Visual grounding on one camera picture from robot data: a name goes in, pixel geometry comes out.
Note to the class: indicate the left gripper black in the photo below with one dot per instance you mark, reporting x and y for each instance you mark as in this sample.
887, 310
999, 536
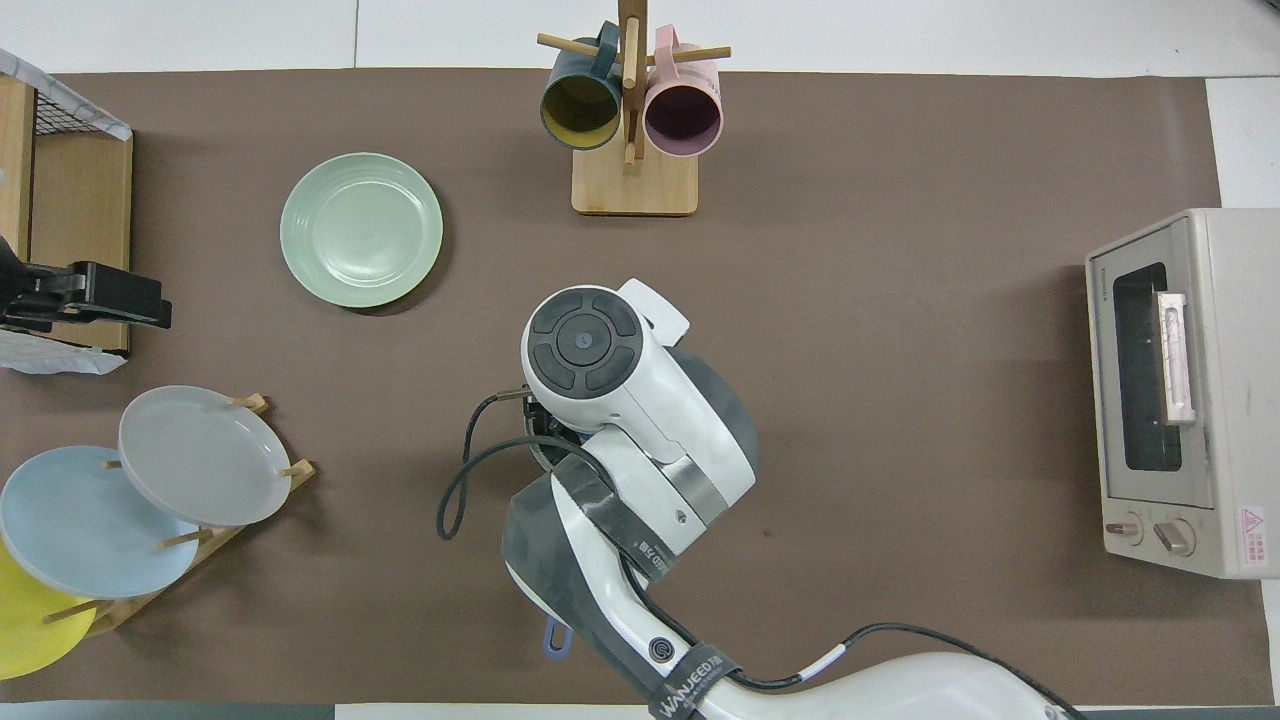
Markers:
35, 300

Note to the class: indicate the pink mug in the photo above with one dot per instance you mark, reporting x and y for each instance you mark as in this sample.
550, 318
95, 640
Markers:
683, 115

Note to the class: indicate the glass lid blue knob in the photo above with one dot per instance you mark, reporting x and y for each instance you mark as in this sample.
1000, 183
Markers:
545, 455

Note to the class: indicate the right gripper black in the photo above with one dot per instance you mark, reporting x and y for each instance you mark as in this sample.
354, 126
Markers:
548, 415

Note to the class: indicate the dark blue mug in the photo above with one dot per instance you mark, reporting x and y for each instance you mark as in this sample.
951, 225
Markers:
580, 105

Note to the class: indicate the yellow plate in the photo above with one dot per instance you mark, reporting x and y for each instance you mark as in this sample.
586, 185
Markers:
30, 630

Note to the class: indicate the brown table mat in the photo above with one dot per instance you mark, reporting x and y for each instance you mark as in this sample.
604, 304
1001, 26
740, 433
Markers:
900, 450

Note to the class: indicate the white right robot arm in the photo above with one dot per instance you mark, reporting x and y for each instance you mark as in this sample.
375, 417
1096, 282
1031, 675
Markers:
640, 420

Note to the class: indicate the beige toaster oven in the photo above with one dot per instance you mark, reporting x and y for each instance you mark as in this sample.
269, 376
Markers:
1240, 400

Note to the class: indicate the grey plate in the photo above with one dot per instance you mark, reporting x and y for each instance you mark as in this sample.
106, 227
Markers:
200, 455

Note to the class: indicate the light green plate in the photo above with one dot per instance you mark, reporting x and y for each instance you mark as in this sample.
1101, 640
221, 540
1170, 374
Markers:
360, 230

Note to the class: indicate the wooden mug tree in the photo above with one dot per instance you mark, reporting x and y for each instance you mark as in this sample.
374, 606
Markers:
635, 190

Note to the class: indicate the wooden plate rack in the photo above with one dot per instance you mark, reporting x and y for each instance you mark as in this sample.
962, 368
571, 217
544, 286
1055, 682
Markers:
120, 612

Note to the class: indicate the light blue plate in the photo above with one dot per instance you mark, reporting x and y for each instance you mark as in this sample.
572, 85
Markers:
80, 530

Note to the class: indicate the white marbled paper sheet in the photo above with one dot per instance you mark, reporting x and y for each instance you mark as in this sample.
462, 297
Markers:
15, 68
50, 358

